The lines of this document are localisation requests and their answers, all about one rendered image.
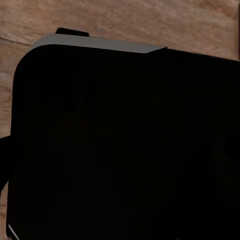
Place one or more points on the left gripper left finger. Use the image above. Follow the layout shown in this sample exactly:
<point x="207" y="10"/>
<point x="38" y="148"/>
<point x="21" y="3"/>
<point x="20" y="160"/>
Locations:
<point x="12" y="149"/>

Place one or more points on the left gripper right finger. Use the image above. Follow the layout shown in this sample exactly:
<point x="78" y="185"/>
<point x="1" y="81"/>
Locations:
<point x="232" y="149"/>

